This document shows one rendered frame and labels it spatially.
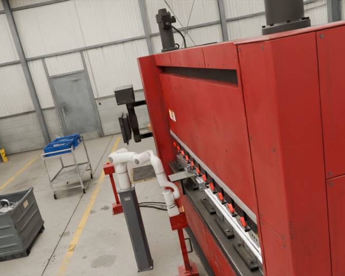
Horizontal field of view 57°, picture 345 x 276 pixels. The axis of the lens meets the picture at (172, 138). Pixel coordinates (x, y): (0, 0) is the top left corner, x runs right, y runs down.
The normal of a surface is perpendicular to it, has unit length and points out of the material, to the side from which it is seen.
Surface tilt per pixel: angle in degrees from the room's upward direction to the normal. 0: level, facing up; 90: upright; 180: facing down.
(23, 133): 90
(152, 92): 90
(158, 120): 90
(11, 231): 90
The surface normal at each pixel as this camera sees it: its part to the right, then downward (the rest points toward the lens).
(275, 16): -0.69, 0.32
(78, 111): 0.05, 0.25
